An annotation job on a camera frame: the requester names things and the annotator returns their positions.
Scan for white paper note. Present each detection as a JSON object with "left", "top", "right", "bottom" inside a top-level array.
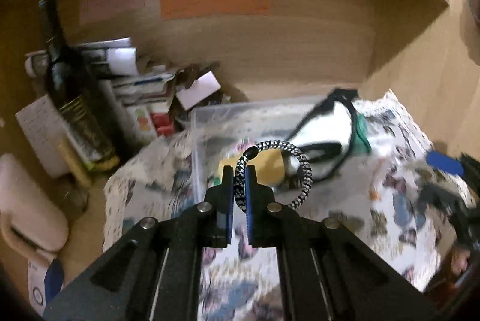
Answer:
[{"left": 16, "top": 95, "right": 69, "bottom": 179}]

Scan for butterfly print tablecloth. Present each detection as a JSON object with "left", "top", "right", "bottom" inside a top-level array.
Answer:
[{"left": 103, "top": 92, "right": 475, "bottom": 320}]

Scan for dark wine bottle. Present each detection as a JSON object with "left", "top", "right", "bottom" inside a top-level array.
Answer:
[{"left": 38, "top": 0, "right": 120, "bottom": 172}]

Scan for clear plastic storage box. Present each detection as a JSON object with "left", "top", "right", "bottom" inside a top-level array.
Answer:
[{"left": 189, "top": 93, "right": 362, "bottom": 206}]

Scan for stack of papers and books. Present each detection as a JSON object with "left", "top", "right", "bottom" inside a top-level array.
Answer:
[{"left": 25, "top": 38, "right": 176, "bottom": 157}]

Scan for small white cardboard box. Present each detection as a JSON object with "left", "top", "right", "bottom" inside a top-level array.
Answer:
[{"left": 176, "top": 71, "right": 221, "bottom": 111}]

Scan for green fabric scrunchie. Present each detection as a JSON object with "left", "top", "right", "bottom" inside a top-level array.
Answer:
[{"left": 352, "top": 113, "right": 372, "bottom": 156}]

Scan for black white braided hair ring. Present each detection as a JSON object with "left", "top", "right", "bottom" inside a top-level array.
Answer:
[{"left": 232, "top": 139, "right": 314, "bottom": 214}]

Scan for yellow sponge block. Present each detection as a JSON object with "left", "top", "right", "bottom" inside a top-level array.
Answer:
[{"left": 218, "top": 148, "right": 287, "bottom": 188}]

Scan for beige cylindrical roll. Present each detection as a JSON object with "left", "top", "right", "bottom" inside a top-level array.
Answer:
[{"left": 1, "top": 153, "right": 69, "bottom": 266}]

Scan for black white fabric headband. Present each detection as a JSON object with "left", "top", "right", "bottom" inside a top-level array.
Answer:
[{"left": 286, "top": 88, "right": 359, "bottom": 183}]

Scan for orange sticky note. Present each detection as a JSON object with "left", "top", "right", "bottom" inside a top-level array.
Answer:
[{"left": 160, "top": 0, "right": 271, "bottom": 20}]

